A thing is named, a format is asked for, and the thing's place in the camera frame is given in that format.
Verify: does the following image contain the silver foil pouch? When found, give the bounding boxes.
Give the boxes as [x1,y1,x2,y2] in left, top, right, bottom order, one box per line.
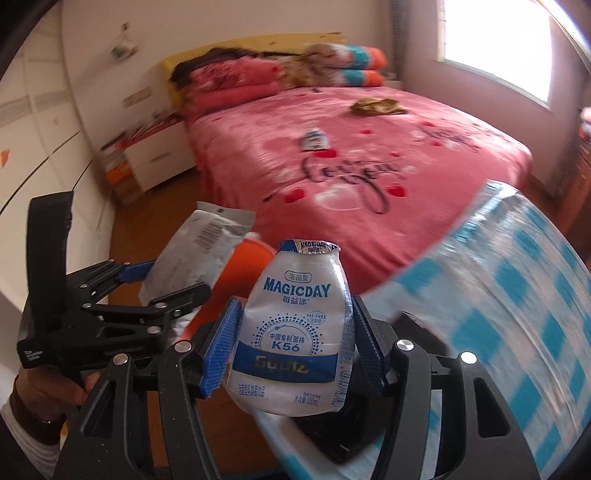
[138,201,257,319]

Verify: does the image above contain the white Magicday yogurt bottle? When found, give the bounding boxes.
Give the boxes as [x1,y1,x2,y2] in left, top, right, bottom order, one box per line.
[226,240,355,417]

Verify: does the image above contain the orange plastic trash bucket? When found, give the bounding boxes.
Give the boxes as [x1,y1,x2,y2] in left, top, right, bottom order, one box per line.
[178,232,276,340]

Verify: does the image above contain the person's left hand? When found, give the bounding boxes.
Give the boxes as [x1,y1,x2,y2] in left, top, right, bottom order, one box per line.
[15,366,101,422]

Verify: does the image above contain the black smartphone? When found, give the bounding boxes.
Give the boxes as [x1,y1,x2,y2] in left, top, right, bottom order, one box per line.
[293,311,448,465]

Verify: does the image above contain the white bedside table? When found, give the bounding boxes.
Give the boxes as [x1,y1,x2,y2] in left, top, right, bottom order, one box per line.
[101,115,194,205]

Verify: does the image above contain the blue checkered tablecloth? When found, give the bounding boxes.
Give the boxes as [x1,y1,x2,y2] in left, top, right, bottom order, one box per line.
[255,179,591,480]

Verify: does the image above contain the white wardrobe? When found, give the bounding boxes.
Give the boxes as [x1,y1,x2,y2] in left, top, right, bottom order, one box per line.
[1,4,114,309]

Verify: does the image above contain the pink love you bed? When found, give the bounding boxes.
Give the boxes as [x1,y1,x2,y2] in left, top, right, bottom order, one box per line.
[187,87,532,294]

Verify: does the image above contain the pink love you pillows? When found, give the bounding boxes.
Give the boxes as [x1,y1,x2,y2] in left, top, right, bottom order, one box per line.
[184,56,281,115]

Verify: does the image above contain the small silver blue wrapper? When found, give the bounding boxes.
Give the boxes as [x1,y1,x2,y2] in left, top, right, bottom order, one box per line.
[301,128,329,151]

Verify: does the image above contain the brown wooden cabinet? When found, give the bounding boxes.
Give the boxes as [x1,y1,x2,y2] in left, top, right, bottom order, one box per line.
[557,139,590,234]

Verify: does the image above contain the olive crumpled cloth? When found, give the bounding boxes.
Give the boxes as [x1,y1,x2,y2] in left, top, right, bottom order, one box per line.
[349,97,408,116]

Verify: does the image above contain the yellow headboard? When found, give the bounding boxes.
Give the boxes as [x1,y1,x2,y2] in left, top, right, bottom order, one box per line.
[159,32,348,111]

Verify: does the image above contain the rolled colourful quilt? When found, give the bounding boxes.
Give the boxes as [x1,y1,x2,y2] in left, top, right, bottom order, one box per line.
[303,43,388,87]

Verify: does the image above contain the bright window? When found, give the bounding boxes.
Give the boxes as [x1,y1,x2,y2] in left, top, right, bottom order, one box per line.
[438,0,553,107]

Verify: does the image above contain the checkered grey curtain left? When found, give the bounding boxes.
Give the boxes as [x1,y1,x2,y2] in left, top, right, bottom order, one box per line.
[389,0,410,81]

